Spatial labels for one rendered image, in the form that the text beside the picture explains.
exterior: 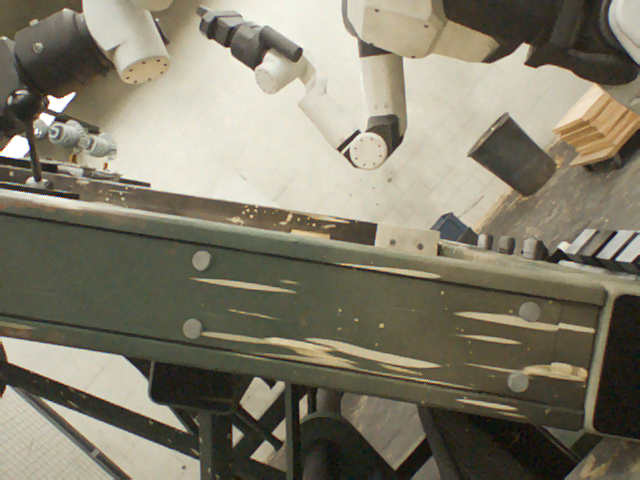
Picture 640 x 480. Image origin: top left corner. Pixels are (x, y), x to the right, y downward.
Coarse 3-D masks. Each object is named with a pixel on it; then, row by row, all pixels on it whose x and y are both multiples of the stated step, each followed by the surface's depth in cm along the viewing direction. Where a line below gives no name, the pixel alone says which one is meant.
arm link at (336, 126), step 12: (324, 96) 123; (312, 108) 123; (324, 108) 123; (336, 108) 124; (312, 120) 125; (324, 120) 123; (336, 120) 123; (348, 120) 123; (324, 132) 124; (336, 132) 123; (348, 132) 123; (360, 132) 125; (336, 144) 124; (348, 144) 122; (348, 156) 122
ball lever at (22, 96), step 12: (12, 96) 64; (24, 96) 64; (36, 96) 65; (12, 108) 64; (24, 108) 64; (36, 108) 65; (24, 120) 65; (36, 120) 66; (36, 144) 69; (36, 156) 69; (36, 168) 70; (36, 180) 71; (48, 180) 71
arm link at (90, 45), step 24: (96, 0) 69; (120, 0) 69; (48, 24) 69; (72, 24) 69; (96, 24) 69; (120, 24) 69; (144, 24) 70; (72, 48) 68; (96, 48) 70; (120, 48) 69; (144, 48) 69; (72, 72) 70; (96, 72) 71; (120, 72) 70; (144, 72) 72
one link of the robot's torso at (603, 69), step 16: (560, 0) 88; (576, 0) 87; (560, 16) 88; (576, 16) 88; (544, 32) 91; (560, 32) 88; (544, 48) 91; (560, 48) 89; (528, 64) 100; (544, 64) 97; (560, 64) 95; (576, 64) 93; (592, 64) 91; (608, 64) 89; (624, 64) 89; (592, 80) 98; (608, 80) 96; (624, 80) 93
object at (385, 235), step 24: (0, 168) 119; (24, 168) 119; (96, 192) 118; (120, 192) 118; (144, 192) 118; (168, 192) 118; (192, 216) 118; (216, 216) 117; (240, 216) 117; (264, 216) 117; (288, 216) 117; (312, 216) 116; (336, 216) 116; (336, 240) 116; (360, 240) 116; (384, 240) 116; (408, 240) 115; (432, 240) 115
